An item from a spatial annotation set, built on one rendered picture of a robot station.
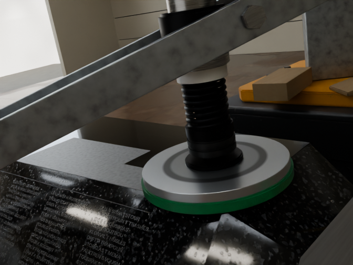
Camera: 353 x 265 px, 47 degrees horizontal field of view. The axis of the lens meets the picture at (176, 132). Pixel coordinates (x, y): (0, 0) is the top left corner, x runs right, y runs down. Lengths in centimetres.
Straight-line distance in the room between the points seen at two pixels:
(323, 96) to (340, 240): 63
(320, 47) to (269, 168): 81
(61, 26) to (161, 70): 866
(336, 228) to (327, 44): 80
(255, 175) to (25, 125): 28
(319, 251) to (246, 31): 29
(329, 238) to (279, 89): 61
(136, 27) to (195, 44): 898
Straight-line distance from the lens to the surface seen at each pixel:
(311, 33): 131
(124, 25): 975
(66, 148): 89
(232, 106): 130
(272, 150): 61
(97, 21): 970
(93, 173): 71
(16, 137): 50
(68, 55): 914
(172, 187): 53
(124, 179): 66
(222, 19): 50
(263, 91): 115
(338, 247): 63
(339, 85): 119
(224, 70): 54
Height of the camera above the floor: 107
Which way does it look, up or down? 17 degrees down
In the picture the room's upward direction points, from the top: 10 degrees counter-clockwise
